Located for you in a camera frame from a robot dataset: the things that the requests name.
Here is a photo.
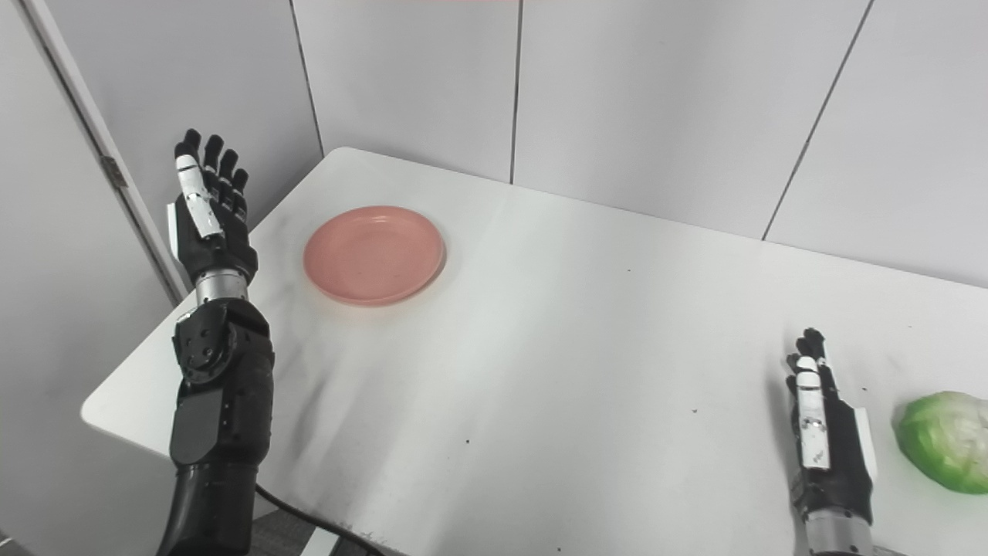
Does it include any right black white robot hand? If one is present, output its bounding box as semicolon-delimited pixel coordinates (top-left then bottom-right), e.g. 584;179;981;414
785;328;879;526

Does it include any green white cabbage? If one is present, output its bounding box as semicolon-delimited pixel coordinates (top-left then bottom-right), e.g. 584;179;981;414
892;392;988;495

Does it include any pink round plate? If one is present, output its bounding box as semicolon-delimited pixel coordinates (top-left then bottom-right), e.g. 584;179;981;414
303;205;447;307

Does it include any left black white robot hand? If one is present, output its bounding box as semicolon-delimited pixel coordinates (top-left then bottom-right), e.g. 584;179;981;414
166;129;259;283

